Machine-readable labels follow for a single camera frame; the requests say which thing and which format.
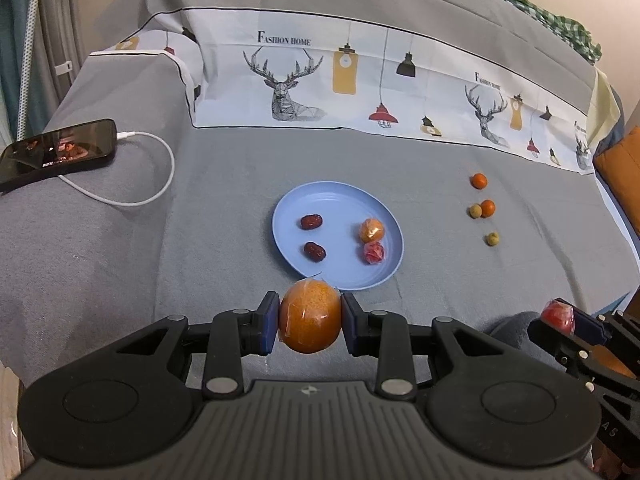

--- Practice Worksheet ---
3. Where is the cream yellow cloth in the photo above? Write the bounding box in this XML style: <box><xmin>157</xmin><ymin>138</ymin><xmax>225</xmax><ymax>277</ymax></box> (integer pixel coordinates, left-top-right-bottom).
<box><xmin>586</xmin><ymin>67</ymin><xmax>622</xmax><ymax>152</ymax></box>

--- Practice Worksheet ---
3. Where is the grey trouser knee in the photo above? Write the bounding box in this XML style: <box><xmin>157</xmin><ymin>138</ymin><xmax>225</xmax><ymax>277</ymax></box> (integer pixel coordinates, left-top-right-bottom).
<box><xmin>486</xmin><ymin>311</ymin><xmax>565</xmax><ymax>372</ymax></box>

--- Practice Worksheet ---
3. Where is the striped white pole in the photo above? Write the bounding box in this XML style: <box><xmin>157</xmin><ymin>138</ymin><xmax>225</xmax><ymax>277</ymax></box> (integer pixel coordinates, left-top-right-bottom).
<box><xmin>16</xmin><ymin>0</ymin><xmax>39</xmax><ymax>141</ymax></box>

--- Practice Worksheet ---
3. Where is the white charging cable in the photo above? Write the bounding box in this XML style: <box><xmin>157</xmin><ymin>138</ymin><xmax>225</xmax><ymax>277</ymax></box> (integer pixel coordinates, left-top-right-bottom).
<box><xmin>56</xmin><ymin>130</ymin><xmax>177</xmax><ymax>208</ymax></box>

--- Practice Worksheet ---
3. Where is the dark red jujube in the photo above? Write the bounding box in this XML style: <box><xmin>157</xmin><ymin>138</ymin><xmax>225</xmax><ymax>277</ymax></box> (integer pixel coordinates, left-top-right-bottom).
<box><xmin>303</xmin><ymin>242</ymin><xmax>326</xmax><ymax>262</ymax></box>
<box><xmin>299</xmin><ymin>214</ymin><xmax>323</xmax><ymax>231</ymax></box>

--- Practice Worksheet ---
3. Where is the orange cushion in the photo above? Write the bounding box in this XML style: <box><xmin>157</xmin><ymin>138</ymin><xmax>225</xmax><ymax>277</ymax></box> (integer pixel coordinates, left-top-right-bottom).
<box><xmin>596</xmin><ymin>127</ymin><xmax>640</xmax><ymax>234</ymax></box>

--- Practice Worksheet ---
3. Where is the orange mandarin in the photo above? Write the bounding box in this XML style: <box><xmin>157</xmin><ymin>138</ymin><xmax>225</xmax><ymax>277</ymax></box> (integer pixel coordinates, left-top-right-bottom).
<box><xmin>480</xmin><ymin>200</ymin><xmax>496</xmax><ymax>218</ymax></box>
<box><xmin>470</xmin><ymin>174</ymin><xmax>488</xmax><ymax>190</ymax></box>

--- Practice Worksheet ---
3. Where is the grey deer print sofa cover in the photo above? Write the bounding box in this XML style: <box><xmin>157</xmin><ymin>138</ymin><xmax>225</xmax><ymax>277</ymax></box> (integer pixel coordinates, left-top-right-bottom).
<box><xmin>1</xmin><ymin>0</ymin><xmax>639</xmax><ymax>382</ymax></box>

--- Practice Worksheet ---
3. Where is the black smartphone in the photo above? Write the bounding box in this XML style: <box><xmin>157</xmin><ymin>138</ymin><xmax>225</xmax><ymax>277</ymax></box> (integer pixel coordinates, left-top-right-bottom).
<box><xmin>0</xmin><ymin>118</ymin><xmax>117</xmax><ymax>193</ymax></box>

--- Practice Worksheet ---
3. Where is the yellow green small fruit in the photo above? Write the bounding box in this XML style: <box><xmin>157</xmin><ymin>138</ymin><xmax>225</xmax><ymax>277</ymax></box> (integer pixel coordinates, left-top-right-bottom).
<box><xmin>485</xmin><ymin>232</ymin><xmax>500</xmax><ymax>247</ymax></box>
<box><xmin>468</xmin><ymin>204</ymin><xmax>483</xmax><ymax>219</ymax></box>

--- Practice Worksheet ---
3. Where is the green checkered cloth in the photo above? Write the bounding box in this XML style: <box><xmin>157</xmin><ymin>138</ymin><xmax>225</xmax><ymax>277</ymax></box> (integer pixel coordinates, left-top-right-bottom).
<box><xmin>503</xmin><ymin>0</ymin><xmax>602</xmax><ymax>65</ymax></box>

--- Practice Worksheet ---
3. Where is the blue round plate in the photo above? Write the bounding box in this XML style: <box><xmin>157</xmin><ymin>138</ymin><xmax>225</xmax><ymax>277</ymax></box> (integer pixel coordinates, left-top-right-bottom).
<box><xmin>271</xmin><ymin>181</ymin><xmax>405</xmax><ymax>292</ymax></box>

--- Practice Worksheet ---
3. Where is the orange fruit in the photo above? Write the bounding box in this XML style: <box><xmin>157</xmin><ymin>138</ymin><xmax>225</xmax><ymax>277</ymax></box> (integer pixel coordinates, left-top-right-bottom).
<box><xmin>358</xmin><ymin>218</ymin><xmax>385</xmax><ymax>244</ymax></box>
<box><xmin>279</xmin><ymin>278</ymin><xmax>342</xmax><ymax>354</ymax></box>

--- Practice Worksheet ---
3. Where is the red fruit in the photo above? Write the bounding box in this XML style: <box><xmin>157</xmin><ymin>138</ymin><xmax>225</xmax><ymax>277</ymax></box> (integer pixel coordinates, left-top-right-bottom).
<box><xmin>540</xmin><ymin>298</ymin><xmax>576</xmax><ymax>335</ymax></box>
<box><xmin>362</xmin><ymin>240</ymin><xmax>385</xmax><ymax>264</ymax></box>

